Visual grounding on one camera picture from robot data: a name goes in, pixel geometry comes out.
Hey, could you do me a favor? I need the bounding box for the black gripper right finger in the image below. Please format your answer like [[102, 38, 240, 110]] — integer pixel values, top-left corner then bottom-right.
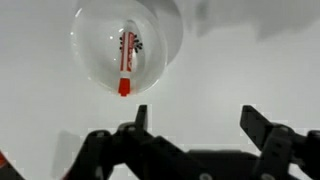
[[239, 104, 320, 180]]

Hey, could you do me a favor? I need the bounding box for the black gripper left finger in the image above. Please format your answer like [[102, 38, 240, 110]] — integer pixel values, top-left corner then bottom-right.
[[66, 104, 201, 180]]

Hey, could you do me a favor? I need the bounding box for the white round bowl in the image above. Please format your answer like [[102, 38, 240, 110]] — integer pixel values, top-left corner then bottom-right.
[[69, 0, 184, 96]]

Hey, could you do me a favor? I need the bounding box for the red and white marker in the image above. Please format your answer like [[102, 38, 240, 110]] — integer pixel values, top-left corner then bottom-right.
[[117, 20, 144, 98]]

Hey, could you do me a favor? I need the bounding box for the red and white cardboard box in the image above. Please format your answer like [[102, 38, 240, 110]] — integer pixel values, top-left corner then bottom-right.
[[0, 150, 11, 170]]

